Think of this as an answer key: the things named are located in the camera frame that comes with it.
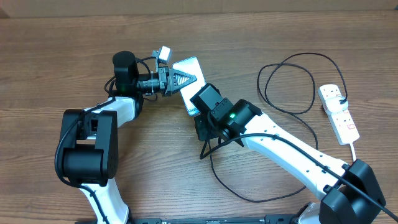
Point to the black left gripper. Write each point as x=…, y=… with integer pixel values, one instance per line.
x=168, y=72

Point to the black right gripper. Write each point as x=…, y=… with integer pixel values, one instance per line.
x=206, y=134

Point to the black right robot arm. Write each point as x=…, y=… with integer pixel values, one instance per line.
x=346, y=193

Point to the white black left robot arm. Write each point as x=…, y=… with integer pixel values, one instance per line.
x=87, y=157

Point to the white charger adapter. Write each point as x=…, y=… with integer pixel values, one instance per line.
x=335, y=104

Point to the white power strip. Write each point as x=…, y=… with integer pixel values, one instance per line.
x=342, y=122

